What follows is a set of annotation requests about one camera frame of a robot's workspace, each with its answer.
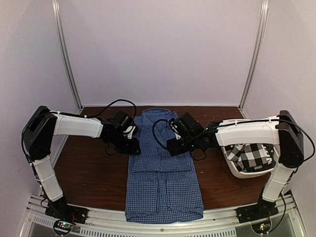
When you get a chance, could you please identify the right round circuit board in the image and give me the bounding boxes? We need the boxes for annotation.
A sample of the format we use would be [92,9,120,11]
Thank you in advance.
[251,220,272,235]

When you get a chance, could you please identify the blue checked long sleeve shirt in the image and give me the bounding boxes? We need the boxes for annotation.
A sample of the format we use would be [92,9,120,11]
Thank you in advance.
[125,108,204,224]

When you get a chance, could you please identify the black white plaid shirt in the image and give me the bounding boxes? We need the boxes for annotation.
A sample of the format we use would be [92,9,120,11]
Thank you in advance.
[224,142,277,173]

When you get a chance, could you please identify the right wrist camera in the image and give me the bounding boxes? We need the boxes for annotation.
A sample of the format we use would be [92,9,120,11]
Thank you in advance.
[170,113,203,139]

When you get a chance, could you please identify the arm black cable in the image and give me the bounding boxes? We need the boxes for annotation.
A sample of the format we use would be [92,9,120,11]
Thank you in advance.
[152,118,178,151]
[96,99,137,124]

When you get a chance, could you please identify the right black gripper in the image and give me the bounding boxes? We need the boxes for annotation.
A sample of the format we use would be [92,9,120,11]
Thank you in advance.
[167,136,198,157]

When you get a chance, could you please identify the left round circuit board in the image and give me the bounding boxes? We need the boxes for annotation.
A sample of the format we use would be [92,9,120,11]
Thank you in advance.
[53,219,74,235]

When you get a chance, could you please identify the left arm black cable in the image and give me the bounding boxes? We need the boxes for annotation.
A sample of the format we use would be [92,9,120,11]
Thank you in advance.
[96,99,137,124]

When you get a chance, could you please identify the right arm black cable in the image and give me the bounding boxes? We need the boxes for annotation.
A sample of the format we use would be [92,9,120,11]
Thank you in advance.
[152,118,178,151]

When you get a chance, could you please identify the right aluminium frame post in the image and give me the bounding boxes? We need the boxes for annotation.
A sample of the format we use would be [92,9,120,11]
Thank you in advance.
[238,0,269,113]

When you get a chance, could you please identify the aluminium front rail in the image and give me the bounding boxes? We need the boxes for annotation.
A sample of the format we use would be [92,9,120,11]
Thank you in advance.
[18,195,306,237]

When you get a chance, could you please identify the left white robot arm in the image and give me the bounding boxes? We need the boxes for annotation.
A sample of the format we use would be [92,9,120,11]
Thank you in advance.
[21,106,141,219]

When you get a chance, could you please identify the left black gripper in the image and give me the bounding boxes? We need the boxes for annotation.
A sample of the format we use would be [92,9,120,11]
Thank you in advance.
[108,131,141,155]

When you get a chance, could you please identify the round circuit board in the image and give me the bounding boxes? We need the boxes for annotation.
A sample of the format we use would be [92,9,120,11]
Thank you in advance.
[53,219,74,235]
[251,220,272,235]

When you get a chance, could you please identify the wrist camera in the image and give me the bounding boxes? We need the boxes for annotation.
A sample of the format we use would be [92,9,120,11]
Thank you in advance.
[170,113,203,139]
[113,111,138,139]

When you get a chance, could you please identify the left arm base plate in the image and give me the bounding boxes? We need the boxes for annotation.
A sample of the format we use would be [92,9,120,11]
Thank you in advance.
[45,204,88,224]

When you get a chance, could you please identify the aluminium frame post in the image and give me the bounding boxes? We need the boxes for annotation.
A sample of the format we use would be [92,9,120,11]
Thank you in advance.
[52,0,83,111]
[238,0,269,113]

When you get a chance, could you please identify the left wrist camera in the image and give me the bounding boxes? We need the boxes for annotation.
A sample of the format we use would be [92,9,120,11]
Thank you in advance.
[113,111,138,139]

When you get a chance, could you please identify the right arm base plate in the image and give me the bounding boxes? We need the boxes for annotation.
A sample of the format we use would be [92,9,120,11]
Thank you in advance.
[236,203,278,223]

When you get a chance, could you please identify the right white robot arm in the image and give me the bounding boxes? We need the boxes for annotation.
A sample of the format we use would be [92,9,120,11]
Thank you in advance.
[166,111,304,218]

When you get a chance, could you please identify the left aluminium frame post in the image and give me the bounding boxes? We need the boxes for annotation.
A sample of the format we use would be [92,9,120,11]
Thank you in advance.
[52,0,83,111]

